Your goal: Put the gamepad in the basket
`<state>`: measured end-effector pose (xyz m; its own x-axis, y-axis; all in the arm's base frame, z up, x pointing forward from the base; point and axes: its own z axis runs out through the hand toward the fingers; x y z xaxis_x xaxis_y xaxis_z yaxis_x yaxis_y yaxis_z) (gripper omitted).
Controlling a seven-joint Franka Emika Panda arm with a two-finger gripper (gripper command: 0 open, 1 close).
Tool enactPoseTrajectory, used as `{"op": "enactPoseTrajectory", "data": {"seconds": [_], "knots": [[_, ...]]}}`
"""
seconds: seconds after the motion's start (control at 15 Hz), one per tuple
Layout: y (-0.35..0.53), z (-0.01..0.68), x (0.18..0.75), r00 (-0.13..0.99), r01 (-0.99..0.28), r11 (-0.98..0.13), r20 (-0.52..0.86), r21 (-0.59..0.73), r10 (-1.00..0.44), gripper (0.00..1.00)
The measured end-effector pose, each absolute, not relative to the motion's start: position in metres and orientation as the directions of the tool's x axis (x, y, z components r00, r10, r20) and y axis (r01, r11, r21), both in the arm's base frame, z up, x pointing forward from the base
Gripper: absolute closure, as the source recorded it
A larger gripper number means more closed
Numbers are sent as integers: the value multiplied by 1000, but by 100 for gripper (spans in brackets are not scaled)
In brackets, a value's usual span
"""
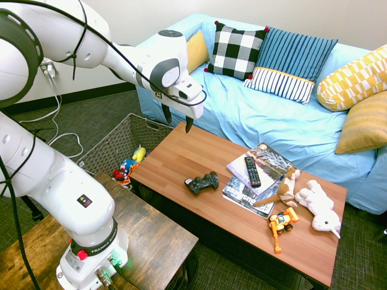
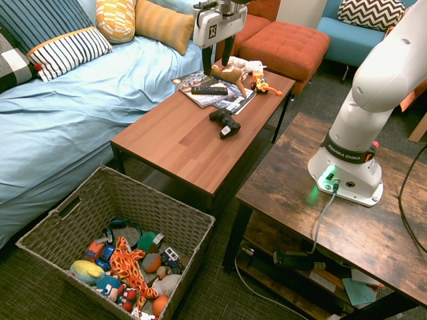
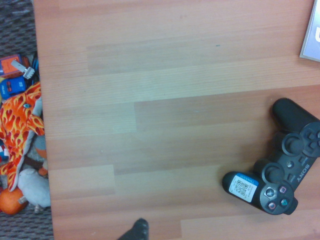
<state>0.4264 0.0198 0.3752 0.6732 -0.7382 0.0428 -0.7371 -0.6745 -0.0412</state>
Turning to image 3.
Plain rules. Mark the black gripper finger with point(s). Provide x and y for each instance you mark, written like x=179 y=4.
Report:
x=138 y=231

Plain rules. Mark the black Sony gamepad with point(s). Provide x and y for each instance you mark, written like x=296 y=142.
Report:
x=280 y=175

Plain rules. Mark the grey woven basket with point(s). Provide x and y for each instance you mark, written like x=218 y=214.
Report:
x=15 y=25

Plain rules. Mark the white grey plush toy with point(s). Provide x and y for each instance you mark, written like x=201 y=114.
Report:
x=32 y=185

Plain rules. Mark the grey orange plush ball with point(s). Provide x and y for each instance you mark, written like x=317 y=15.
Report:
x=41 y=147

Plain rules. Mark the Captain America plush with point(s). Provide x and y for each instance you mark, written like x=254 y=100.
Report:
x=2 y=155

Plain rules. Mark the orange flame pattern plush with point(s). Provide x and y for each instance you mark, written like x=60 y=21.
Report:
x=17 y=117

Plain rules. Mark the blue police toy car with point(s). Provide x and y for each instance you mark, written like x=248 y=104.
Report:
x=13 y=87

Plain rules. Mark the blue black headphones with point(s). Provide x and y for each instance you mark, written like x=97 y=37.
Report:
x=36 y=65

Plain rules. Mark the orange toy truck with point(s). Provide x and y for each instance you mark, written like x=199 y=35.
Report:
x=10 y=66

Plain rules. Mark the grey blue magazine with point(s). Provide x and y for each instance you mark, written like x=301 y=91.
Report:
x=312 y=37

